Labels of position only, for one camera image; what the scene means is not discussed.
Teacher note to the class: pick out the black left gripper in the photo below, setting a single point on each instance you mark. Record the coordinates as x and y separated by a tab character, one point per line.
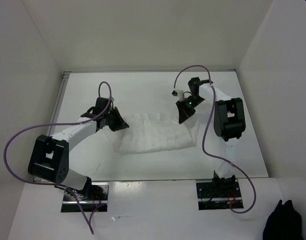
120	123

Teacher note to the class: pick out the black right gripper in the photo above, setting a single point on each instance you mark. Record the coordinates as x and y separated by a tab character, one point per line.
184	113

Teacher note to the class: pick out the white pleated skirt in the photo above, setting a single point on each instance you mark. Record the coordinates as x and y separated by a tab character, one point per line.
154	132

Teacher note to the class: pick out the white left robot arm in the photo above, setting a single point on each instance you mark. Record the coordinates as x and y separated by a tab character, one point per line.
50	155

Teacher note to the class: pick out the dark folded garment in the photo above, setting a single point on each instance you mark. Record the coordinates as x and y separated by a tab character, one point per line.
284	223

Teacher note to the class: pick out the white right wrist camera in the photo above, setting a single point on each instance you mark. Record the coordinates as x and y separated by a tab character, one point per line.
177	93

